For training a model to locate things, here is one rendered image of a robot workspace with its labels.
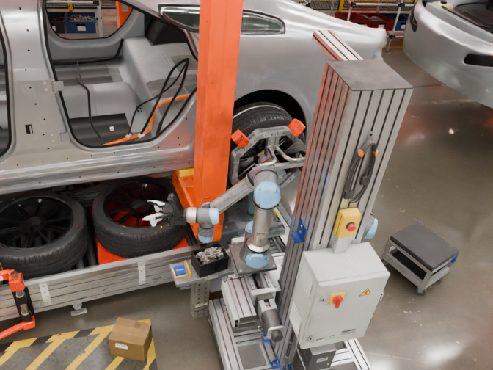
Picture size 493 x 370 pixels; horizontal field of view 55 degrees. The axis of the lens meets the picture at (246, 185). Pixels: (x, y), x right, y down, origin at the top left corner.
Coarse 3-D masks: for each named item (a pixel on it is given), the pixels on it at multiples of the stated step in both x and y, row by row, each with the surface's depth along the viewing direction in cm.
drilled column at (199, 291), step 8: (208, 280) 306; (192, 288) 313; (200, 288) 307; (208, 288) 310; (192, 296) 317; (200, 296) 312; (208, 296) 316; (192, 304) 322; (200, 304) 318; (192, 312) 326; (200, 312) 324
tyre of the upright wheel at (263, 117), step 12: (240, 108) 327; (252, 108) 325; (264, 108) 325; (276, 108) 331; (240, 120) 319; (252, 120) 314; (264, 120) 315; (276, 120) 319; (288, 120) 323; (228, 168) 329; (228, 180) 336
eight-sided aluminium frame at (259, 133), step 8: (264, 128) 315; (272, 128) 317; (280, 128) 319; (288, 128) 319; (248, 136) 315; (256, 136) 310; (264, 136) 313; (272, 136) 315; (288, 136) 320; (248, 144) 312; (232, 152) 317; (240, 152) 313; (232, 160) 320; (232, 168) 321; (296, 168) 343; (232, 176) 324; (288, 176) 346; (280, 184) 347
